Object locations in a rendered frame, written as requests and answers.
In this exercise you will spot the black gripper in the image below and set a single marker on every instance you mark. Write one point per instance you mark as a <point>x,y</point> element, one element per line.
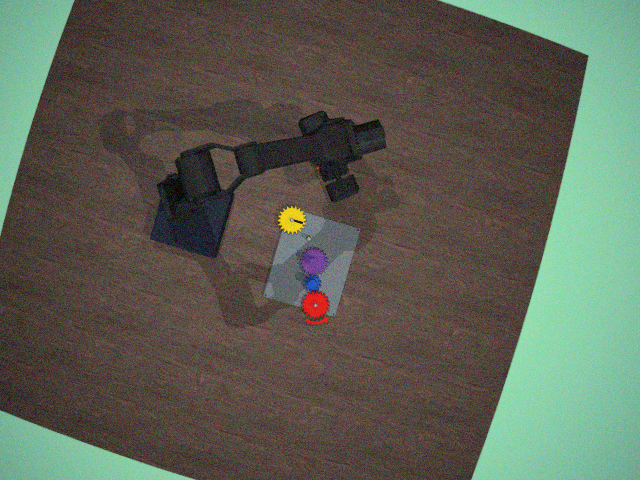
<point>343,187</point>

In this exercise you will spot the yellow gear with black stripe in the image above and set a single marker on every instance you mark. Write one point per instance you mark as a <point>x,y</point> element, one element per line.
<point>296,224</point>

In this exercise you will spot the red gear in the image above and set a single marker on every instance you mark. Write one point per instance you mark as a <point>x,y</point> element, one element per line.
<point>315,298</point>

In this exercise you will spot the purple gear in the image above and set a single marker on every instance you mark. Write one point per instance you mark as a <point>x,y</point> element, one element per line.
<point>313,261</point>

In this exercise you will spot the blue gear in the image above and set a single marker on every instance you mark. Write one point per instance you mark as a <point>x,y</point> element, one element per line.
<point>312,283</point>

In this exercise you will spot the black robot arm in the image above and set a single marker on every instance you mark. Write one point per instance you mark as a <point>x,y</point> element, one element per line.
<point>331,143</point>

